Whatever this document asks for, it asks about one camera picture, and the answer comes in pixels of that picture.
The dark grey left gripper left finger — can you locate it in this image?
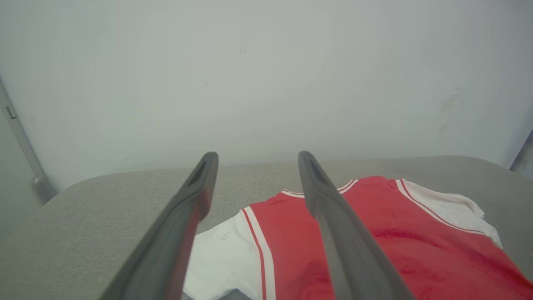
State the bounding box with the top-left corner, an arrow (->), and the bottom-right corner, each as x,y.
100,152 -> 219,300

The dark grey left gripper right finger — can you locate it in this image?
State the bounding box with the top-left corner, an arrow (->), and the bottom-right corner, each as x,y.
297,150 -> 417,300

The red and white jersey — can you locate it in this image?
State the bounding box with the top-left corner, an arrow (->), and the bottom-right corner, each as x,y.
182,175 -> 533,300

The grey metal frame post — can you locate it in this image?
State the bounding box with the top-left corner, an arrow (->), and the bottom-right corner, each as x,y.
0,79 -> 57,205

